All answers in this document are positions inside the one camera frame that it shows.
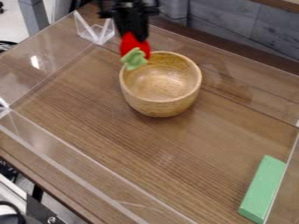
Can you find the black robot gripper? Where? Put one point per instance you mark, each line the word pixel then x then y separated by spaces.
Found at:
pixel 138 24

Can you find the red felt strawberry green leaves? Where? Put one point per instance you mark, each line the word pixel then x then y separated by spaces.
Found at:
pixel 135 51

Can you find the black metal bracket with bolt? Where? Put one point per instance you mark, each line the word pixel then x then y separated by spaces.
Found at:
pixel 39 214

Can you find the clear acrylic enclosure wall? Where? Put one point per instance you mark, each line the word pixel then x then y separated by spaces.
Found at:
pixel 125 168

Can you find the green rectangular foam block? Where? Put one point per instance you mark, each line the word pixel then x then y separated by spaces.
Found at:
pixel 262 190

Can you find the light wooden bowl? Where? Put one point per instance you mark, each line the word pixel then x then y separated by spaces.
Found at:
pixel 162 88

